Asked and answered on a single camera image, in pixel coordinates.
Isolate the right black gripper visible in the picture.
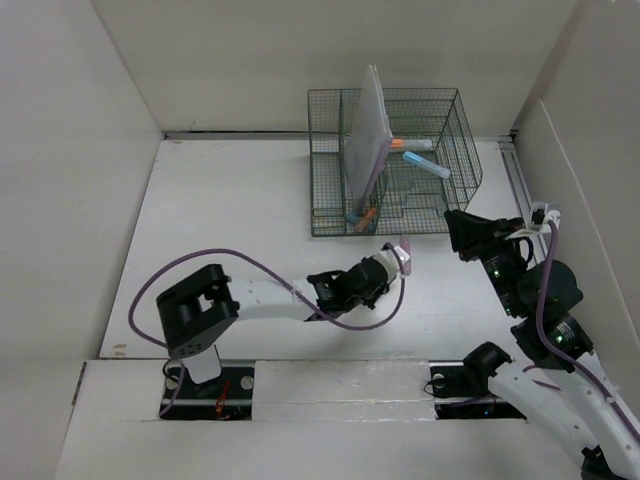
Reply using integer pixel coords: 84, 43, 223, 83
442, 207, 525, 315

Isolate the pink marker pen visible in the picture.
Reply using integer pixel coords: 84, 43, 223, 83
400, 234, 412, 276

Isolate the light blue capped marker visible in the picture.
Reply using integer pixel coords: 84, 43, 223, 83
402, 151, 451, 179

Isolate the blue marker pen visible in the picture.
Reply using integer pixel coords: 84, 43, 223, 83
346, 213, 360, 225

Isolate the orange marker pen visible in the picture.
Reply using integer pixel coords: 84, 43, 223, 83
355, 207, 377, 233

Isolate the orange capped clear marker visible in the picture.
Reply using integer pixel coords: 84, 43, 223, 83
391, 138, 433, 151

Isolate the white notebook booklet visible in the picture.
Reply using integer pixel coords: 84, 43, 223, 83
343, 65, 393, 201

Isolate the clear zip pouch purple zipper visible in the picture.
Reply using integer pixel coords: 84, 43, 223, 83
356, 139, 392, 213

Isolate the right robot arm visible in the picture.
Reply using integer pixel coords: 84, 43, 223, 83
444, 204, 639, 479

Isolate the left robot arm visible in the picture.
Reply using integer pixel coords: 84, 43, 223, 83
156, 250, 400, 361

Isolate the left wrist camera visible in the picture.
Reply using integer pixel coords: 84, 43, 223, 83
374, 243, 404, 276

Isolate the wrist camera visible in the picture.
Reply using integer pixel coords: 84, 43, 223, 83
527, 201, 561, 235
374, 243, 404, 276

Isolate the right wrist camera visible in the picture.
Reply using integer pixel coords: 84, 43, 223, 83
527, 201, 561, 235

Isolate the green wire mesh organizer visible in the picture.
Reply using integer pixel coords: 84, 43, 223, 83
307, 88, 482, 237

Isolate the aluminium rail right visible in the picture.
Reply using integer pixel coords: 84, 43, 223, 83
498, 141, 547, 262

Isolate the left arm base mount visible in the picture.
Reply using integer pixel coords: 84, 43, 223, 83
159, 361, 255, 422

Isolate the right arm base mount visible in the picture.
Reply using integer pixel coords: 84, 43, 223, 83
423, 342, 526, 420

